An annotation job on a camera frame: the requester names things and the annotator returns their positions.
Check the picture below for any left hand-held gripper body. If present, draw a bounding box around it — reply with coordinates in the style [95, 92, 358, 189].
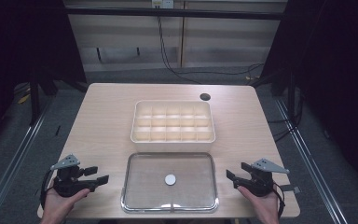
[49, 154, 91, 198]

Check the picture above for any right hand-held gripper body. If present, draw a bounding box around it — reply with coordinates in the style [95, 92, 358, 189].
[245, 158, 291, 198]

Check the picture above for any person's right hand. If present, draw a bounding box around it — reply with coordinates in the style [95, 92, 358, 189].
[237, 185, 281, 218]

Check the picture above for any person's left hand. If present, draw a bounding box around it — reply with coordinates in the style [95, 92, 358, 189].
[42, 179, 91, 219]

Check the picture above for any clear plastic box lid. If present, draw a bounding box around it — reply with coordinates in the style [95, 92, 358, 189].
[120, 151, 220, 215]

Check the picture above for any white compartment storage box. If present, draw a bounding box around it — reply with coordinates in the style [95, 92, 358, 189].
[130, 99, 216, 153]

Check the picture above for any black metal stand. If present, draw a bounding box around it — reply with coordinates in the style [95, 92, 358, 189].
[28, 70, 60, 126]
[250, 68, 296, 120]

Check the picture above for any yellow floor tape piece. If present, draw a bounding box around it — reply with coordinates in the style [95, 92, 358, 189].
[17, 94, 32, 105]

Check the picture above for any black curtain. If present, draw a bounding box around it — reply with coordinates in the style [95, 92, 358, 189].
[0, 0, 88, 157]
[259, 0, 358, 200]

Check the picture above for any black horizontal metal bar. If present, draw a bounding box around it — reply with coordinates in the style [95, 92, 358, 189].
[64, 7, 288, 21]

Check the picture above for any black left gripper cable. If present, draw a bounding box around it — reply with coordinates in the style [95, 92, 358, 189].
[39, 169, 53, 210]

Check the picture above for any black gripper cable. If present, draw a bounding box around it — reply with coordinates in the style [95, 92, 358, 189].
[39, 169, 53, 210]
[272, 182, 286, 219]

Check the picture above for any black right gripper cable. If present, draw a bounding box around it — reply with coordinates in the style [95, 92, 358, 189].
[272, 182, 286, 219]

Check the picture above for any metal floor rail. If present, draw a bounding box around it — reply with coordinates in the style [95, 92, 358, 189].
[274, 98, 353, 224]
[0, 99, 58, 224]

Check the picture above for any bundle of black cables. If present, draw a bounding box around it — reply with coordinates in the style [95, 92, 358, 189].
[266, 88, 305, 144]

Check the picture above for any black floor cable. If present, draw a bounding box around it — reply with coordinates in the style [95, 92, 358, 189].
[175, 63, 265, 77]

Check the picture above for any black hanging cable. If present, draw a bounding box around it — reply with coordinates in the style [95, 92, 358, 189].
[156, 15, 203, 85]

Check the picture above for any white wall power outlet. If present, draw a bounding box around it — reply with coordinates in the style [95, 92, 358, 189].
[151, 0, 175, 9]

